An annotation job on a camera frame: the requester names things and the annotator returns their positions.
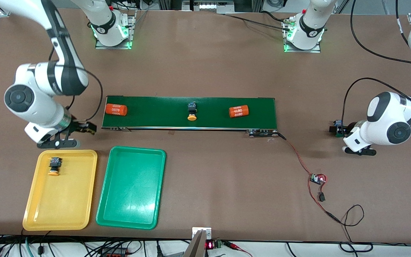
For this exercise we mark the orange 4680 cylinder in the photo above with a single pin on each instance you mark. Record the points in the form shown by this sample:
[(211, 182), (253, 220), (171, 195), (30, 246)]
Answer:
[(116, 109), (238, 111)]

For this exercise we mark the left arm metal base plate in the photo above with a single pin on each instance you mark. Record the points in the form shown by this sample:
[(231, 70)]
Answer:
[(302, 50)]

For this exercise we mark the yellow mushroom push button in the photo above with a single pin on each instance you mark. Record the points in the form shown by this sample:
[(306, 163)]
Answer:
[(54, 166), (192, 111)]

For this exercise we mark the grey metal mount pole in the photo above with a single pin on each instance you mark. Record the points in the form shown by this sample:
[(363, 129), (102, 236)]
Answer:
[(195, 246)]

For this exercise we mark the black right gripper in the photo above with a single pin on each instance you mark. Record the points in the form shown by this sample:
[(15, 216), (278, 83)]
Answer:
[(77, 127)]

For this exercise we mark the small metal bracket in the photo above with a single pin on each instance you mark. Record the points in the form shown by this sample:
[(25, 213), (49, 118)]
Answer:
[(207, 231)]

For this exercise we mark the green plastic tray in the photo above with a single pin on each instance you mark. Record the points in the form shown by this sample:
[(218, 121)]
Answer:
[(130, 189)]

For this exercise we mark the black orange power strip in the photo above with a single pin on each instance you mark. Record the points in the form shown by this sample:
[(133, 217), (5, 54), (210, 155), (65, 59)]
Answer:
[(114, 253)]

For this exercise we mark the yellow plastic tray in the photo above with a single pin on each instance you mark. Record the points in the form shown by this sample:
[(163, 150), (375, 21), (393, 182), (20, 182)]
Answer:
[(59, 200)]

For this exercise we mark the black inline switch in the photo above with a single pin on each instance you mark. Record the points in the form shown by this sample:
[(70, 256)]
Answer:
[(321, 197)]

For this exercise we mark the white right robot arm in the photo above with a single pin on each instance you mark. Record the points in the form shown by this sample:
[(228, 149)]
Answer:
[(43, 107)]

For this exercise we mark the green mushroom push button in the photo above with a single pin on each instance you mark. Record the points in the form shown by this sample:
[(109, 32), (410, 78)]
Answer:
[(339, 123)]

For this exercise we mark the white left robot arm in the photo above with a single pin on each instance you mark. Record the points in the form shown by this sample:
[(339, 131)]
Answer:
[(387, 117)]

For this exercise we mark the green conveyor belt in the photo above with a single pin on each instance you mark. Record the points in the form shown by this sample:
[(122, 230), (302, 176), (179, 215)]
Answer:
[(155, 112)]

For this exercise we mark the small black controller board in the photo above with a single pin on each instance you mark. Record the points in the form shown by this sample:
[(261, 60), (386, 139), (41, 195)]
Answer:
[(316, 179)]

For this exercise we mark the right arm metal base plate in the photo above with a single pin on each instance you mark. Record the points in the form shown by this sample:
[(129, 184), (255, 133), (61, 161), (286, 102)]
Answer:
[(112, 46)]

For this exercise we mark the red digit display module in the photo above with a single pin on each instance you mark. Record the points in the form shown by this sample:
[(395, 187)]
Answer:
[(211, 245)]

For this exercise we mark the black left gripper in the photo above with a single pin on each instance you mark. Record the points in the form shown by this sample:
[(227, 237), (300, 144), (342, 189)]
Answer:
[(350, 126)]

